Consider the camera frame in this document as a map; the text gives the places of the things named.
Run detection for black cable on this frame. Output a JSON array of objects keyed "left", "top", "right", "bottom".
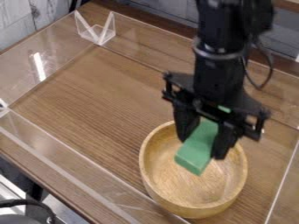
[{"left": 0, "top": 199, "right": 57, "bottom": 224}]

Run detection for clear acrylic corner bracket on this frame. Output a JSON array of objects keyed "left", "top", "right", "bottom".
[{"left": 74, "top": 11, "right": 117, "bottom": 46}]

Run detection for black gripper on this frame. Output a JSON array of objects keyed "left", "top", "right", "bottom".
[{"left": 163, "top": 52, "right": 270, "bottom": 160}]

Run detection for brown wooden bowl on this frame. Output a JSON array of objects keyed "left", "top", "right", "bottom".
[{"left": 139, "top": 122, "right": 249, "bottom": 219}]

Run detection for clear acrylic tray walls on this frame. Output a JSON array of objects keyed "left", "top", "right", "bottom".
[{"left": 0, "top": 10, "right": 299, "bottom": 224}]

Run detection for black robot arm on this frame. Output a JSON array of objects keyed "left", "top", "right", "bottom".
[{"left": 163, "top": 0, "right": 276, "bottom": 159}]

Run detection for green rectangular block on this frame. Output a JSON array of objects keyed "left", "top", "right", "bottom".
[{"left": 174, "top": 114, "right": 218, "bottom": 176}]

